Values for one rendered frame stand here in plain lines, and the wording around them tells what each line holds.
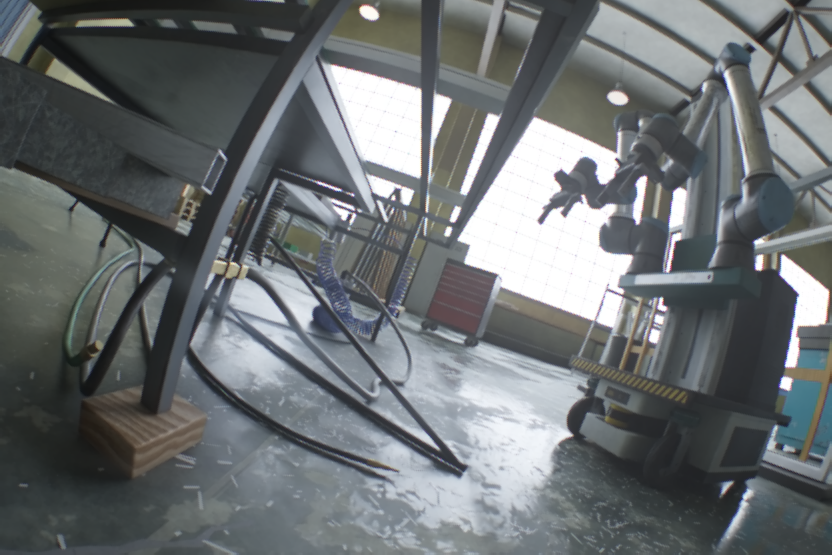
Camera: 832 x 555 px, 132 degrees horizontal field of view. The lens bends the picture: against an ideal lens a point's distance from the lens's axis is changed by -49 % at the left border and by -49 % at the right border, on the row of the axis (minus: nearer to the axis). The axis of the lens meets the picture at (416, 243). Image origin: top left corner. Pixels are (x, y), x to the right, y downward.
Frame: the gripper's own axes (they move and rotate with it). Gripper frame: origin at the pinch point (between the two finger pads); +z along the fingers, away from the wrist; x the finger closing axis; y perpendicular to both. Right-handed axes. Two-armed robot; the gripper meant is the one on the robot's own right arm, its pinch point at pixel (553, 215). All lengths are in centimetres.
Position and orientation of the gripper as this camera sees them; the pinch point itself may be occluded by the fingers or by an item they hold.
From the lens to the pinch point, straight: 132.7
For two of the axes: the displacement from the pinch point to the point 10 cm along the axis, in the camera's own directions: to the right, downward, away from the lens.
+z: -6.5, 6.8, -3.4
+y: 6.8, 7.2, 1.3
